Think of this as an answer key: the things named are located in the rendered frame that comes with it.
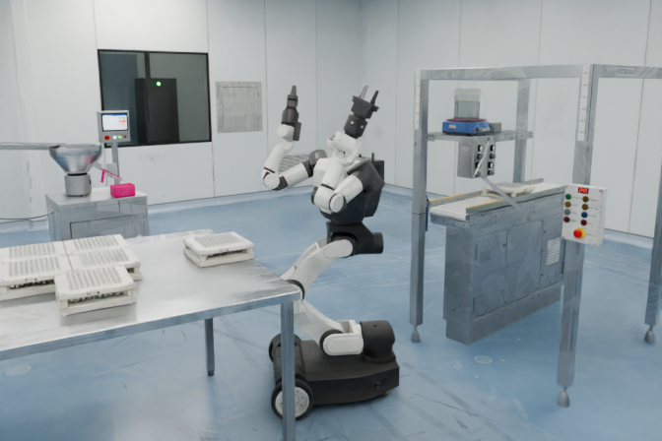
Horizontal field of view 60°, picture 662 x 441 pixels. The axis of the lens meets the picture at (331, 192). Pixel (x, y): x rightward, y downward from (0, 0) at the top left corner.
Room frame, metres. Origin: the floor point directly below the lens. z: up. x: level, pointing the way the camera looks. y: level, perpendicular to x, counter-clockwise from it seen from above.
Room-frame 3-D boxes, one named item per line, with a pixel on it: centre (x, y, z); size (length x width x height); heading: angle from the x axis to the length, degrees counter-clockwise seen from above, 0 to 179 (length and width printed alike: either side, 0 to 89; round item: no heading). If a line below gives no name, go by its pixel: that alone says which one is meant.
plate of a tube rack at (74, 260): (2.20, 0.92, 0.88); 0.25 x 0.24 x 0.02; 29
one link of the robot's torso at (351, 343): (2.79, -0.05, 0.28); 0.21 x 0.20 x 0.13; 98
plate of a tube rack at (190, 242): (2.46, 0.51, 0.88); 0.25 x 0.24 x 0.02; 31
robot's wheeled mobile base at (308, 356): (2.78, -0.02, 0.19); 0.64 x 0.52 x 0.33; 98
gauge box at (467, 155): (3.21, -0.83, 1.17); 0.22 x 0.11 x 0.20; 131
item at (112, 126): (4.54, 1.72, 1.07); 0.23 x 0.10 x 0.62; 126
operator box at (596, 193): (2.53, -1.15, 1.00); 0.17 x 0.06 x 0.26; 41
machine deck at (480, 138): (3.45, -0.89, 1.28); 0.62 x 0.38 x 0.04; 131
